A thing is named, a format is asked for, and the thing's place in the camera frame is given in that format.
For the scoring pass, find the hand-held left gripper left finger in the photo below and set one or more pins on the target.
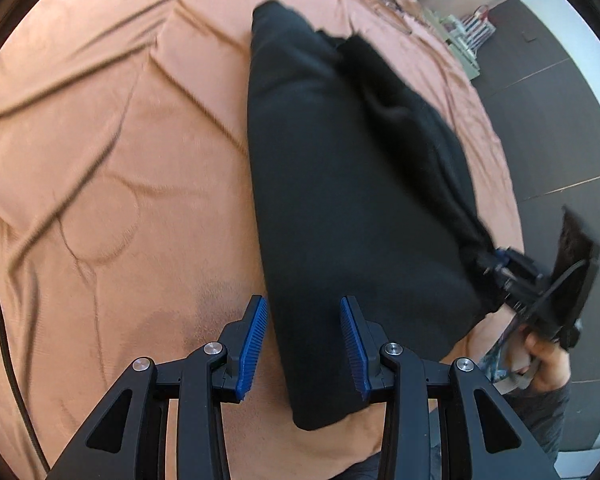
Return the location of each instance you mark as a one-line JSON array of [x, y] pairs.
[[252, 350]]

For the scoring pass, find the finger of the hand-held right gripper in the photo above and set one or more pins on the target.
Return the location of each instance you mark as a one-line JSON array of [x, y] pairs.
[[497, 270]]

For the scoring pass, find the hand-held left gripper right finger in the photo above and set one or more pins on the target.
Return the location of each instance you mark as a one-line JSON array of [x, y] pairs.
[[354, 350]]

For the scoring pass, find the black sweatshirt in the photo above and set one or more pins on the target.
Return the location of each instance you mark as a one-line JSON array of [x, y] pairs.
[[340, 210]]

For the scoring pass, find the person's right hand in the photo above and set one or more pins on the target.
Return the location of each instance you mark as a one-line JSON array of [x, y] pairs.
[[550, 367]]

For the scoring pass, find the orange-brown blanket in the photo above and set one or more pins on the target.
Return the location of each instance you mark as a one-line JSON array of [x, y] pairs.
[[130, 160]]

